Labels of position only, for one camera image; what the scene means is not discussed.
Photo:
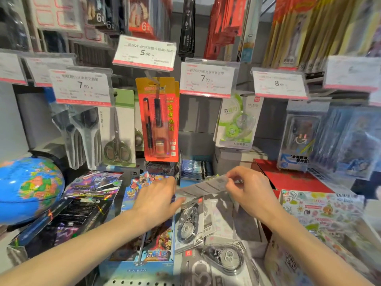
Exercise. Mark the stack of blue striped packets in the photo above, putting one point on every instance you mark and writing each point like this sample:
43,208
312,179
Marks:
195,169

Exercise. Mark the grey perforated metal shelf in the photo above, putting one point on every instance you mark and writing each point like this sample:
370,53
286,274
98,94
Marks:
125,282

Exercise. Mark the green correction tape package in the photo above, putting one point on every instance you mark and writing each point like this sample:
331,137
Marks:
238,128

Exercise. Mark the blue globe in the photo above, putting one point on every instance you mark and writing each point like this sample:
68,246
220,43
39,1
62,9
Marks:
29,190

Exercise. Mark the person's left hand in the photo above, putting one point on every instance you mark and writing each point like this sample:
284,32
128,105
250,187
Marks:
154,205

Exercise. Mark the white cardboard box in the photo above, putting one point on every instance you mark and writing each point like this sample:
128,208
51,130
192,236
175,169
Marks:
226,157

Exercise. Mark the clear packs of grey scissors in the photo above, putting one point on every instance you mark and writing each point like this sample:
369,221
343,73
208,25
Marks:
86,131

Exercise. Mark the pile of correction tape packages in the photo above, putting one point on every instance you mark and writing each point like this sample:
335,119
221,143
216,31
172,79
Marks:
190,226

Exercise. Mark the orange pen set packages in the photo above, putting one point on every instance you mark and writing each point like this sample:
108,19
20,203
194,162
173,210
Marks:
169,122

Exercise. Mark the black holographic card box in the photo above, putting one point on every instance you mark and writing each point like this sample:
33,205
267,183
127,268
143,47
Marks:
74,211

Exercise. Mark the red cardboard box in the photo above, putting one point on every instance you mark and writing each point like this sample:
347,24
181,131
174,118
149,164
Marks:
291,178

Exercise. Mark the scissors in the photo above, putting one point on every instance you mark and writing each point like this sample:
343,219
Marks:
125,98

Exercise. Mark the blue cartoon card display box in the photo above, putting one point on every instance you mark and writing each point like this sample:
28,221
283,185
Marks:
157,241

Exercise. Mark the white red label sticker packs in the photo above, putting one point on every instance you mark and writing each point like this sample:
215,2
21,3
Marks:
53,14

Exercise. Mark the clear blister compass package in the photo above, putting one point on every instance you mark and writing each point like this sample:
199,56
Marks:
300,137

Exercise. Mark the person's right hand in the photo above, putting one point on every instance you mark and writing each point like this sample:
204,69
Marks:
256,196

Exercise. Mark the person's right forearm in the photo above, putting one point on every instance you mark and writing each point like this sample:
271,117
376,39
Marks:
321,259

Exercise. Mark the grey 30 correction tape pack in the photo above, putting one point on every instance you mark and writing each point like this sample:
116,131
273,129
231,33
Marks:
202,186

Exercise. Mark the white price tag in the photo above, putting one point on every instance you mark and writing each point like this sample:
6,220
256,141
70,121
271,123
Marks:
145,52
207,78
375,98
44,66
279,83
12,68
351,72
80,86

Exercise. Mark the row of blue stationery packs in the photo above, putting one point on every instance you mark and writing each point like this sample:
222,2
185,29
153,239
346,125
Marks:
351,142

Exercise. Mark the person's left forearm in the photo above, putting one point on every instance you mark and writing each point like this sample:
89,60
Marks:
74,253

